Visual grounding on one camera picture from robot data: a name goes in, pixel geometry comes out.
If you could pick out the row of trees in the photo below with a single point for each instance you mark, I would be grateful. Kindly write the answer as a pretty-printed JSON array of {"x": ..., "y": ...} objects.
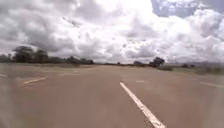
[{"x": 33, "y": 56}]

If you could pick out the white dashed centre line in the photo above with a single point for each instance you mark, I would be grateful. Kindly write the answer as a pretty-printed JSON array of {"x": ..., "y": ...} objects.
[{"x": 141, "y": 106}]

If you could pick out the row of dark bushes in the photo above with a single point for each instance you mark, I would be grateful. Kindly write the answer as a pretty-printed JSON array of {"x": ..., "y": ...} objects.
[{"x": 156, "y": 62}]

